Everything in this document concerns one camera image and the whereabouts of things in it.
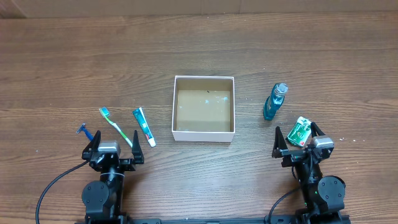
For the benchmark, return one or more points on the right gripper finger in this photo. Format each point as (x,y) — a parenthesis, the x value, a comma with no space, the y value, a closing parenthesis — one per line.
(315,130)
(280,146)

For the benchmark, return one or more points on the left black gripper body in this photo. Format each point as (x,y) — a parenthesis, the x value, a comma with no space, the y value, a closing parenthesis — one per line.
(127,165)

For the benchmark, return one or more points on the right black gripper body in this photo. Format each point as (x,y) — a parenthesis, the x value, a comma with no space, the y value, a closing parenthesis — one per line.
(293,157)

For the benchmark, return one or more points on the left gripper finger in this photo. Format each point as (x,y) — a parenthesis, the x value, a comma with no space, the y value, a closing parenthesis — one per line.
(136,150)
(92,146)

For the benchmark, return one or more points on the blue disposable razor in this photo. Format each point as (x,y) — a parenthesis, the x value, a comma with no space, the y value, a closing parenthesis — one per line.
(82,128)

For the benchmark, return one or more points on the green soap packet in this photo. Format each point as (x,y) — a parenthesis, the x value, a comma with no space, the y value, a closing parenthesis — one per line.
(300,132)

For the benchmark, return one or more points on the green white toothbrush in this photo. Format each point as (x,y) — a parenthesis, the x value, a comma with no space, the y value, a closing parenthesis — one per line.
(106,114)

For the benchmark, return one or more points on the teal toothpaste tube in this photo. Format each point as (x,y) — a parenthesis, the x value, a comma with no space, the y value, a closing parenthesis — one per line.
(141,119)

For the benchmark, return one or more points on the blue mouthwash bottle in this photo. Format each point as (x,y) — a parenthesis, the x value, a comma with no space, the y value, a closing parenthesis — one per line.
(275,100)

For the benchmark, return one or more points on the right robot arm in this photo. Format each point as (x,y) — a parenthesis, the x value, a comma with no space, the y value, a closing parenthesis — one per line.
(323,195)

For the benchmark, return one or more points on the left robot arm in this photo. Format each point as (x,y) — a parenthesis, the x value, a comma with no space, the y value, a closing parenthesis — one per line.
(103,197)

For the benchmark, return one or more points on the white cardboard box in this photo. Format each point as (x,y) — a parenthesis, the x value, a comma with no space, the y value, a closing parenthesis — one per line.
(204,109)

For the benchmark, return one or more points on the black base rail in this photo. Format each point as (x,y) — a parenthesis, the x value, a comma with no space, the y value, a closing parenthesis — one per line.
(211,221)

